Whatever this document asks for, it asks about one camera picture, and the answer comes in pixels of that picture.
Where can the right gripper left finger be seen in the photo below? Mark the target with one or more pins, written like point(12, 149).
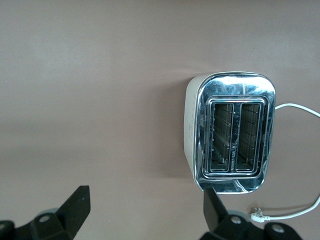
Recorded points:
point(62, 225)

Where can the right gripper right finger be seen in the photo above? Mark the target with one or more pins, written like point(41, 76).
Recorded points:
point(225, 227)

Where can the beige chrome two-slot toaster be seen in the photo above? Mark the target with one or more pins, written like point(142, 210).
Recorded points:
point(225, 85)

